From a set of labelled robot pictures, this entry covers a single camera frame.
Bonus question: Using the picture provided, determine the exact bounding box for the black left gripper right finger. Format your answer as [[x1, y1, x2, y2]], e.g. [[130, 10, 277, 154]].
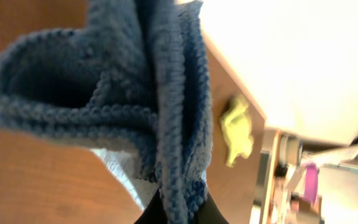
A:
[[194, 193, 229, 224]]

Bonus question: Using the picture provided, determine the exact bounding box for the blue microfiber cloth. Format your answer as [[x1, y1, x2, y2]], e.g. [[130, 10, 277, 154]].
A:
[[0, 0, 213, 223]]

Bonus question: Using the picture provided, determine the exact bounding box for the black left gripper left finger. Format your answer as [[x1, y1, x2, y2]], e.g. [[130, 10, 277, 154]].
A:
[[134, 190, 167, 224]]

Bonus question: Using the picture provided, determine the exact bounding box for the crumpled green cloth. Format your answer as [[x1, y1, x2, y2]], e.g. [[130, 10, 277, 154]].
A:
[[220, 95, 254, 167]]

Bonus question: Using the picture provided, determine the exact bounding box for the purple background object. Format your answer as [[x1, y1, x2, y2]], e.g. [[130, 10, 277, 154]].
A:
[[303, 164, 319, 203]]

